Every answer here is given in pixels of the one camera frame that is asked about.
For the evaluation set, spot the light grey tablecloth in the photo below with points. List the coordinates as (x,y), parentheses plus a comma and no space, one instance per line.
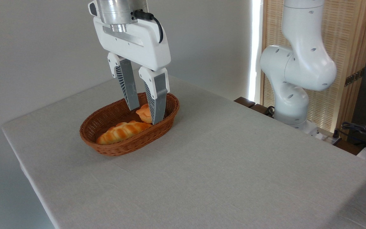
(233,175)

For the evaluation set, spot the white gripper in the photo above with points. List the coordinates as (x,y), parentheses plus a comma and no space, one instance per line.
(138,44)

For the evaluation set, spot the round orange bread bun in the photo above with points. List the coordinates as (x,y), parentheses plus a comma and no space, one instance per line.
(143,114)

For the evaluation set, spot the long braided bread loaf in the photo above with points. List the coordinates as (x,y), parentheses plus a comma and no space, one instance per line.
(119,132)

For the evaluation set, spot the dark metal screen hinge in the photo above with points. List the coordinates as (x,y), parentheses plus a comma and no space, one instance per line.
(354,77)

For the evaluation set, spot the brown woven wicker basket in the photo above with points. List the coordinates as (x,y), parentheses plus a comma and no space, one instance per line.
(129,147)

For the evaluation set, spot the dark brown wooden furniture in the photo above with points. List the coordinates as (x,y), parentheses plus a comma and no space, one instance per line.
(245,101)

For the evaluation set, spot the light wooden folding screen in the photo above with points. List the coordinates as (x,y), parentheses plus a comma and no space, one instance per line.
(345,31)

